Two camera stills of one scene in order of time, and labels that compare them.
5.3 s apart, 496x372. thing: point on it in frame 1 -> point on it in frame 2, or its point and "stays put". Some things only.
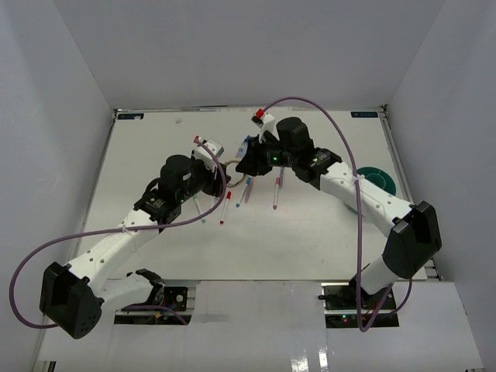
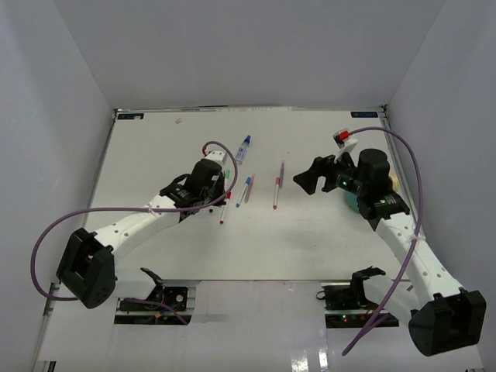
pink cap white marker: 277,184 stays put
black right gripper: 253,163 -> 324,167
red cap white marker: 229,196 stays put
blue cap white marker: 248,181 stays put
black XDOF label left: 131,116 stays put
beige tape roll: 235,160 -> 394,180
